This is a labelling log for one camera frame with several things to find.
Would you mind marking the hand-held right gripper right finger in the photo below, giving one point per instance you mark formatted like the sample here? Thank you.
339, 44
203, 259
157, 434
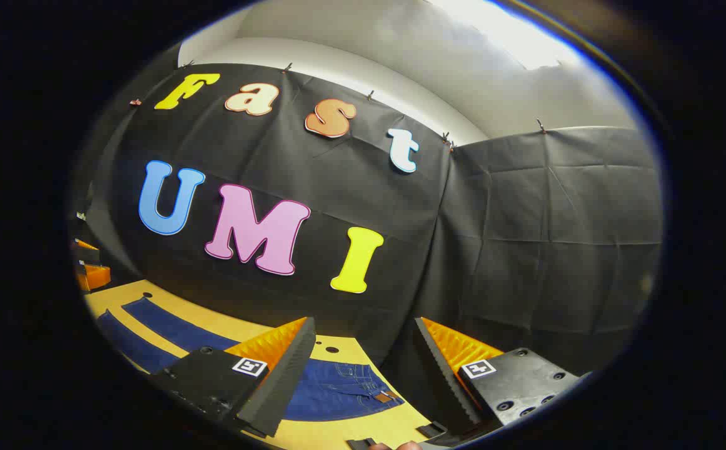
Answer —
441, 381

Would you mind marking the blue denim jeans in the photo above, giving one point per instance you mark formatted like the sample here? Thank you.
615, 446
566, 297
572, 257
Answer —
337, 390

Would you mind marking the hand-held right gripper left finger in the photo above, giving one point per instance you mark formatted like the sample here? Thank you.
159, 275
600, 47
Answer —
287, 382

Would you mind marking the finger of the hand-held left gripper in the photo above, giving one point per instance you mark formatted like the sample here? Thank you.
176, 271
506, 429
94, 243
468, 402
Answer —
95, 276
85, 251

